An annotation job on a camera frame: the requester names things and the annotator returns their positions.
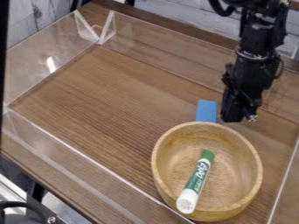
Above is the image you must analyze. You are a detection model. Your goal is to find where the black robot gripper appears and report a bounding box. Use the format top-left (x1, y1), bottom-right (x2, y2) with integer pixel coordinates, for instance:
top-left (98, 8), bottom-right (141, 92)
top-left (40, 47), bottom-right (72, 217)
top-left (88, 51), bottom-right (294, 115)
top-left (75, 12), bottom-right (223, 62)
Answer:
top-left (221, 49), bottom-right (285, 123)

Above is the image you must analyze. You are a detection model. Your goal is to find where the blue foam block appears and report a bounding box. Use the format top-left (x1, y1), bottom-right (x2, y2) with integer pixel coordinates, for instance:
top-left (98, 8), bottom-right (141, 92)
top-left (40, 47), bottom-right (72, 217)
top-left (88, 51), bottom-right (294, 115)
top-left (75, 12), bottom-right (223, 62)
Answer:
top-left (195, 100), bottom-right (218, 123)

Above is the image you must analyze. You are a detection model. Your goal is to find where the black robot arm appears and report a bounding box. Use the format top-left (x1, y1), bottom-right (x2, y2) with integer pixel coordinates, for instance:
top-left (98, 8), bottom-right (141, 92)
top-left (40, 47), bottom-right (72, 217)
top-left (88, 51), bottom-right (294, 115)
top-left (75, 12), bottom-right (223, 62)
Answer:
top-left (209, 0), bottom-right (290, 123)

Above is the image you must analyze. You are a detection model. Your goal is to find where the brown wooden bowl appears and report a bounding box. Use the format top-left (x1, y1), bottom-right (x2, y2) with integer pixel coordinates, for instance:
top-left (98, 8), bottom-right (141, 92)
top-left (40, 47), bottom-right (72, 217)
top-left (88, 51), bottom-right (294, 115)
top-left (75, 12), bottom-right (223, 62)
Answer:
top-left (151, 122), bottom-right (263, 222)

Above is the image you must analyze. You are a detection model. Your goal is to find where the green Expo marker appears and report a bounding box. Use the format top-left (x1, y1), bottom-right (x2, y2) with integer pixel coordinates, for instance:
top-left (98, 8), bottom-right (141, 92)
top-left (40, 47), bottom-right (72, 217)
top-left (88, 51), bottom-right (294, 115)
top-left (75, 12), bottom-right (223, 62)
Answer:
top-left (177, 150), bottom-right (215, 214)

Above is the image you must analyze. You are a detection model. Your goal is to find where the clear acrylic tray wall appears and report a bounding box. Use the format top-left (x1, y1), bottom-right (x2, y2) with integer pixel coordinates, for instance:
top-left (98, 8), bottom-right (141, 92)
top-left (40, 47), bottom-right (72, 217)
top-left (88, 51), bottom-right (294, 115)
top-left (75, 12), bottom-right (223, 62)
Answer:
top-left (0, 9), bottom-right (299, 224)

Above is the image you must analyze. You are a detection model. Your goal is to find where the black metal bracket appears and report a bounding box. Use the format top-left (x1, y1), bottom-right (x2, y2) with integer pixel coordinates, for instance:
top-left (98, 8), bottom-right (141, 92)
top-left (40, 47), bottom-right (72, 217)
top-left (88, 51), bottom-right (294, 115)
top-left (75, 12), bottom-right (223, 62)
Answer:
top-left (38, 204), bottom-right (68, 224)

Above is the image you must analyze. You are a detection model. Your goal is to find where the black cable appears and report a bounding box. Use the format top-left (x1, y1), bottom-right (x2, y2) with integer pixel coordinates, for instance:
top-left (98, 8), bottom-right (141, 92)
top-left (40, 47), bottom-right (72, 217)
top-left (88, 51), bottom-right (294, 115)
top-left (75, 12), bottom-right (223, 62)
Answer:
top-left (0, 201), bottom-right (44, 224)

